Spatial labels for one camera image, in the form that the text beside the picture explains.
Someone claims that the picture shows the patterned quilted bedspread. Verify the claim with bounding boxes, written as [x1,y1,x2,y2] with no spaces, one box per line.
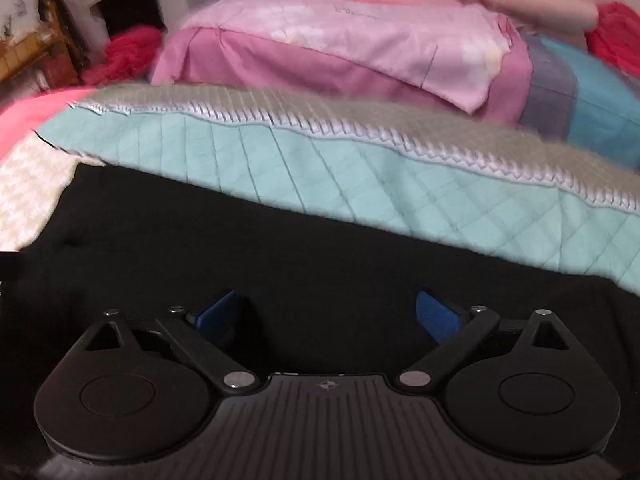
[0,82,640,297]

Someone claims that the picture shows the blue grey striped pillow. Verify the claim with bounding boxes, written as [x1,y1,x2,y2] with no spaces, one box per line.
[516,34,640,171]

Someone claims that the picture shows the pink pillow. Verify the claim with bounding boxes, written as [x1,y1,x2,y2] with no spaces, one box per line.
[149,0,532,127]

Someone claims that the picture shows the red cloth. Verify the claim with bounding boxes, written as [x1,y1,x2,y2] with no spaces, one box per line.
[584,1,640,80]
[81,25,166,86]

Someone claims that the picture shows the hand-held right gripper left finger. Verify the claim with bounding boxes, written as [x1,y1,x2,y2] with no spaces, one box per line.
[84,289,259,394]

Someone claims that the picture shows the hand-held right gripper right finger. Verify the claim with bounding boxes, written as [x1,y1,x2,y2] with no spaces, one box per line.
[394,287,574,396]

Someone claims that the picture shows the pink bed sheet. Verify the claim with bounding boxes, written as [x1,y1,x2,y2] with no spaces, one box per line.
[0,85,97,162]

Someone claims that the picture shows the black pants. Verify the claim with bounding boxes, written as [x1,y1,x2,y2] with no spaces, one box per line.
[0,162,640,401]

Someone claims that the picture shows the wooden furniture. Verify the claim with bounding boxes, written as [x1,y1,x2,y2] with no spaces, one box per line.
[0,0,83,86]

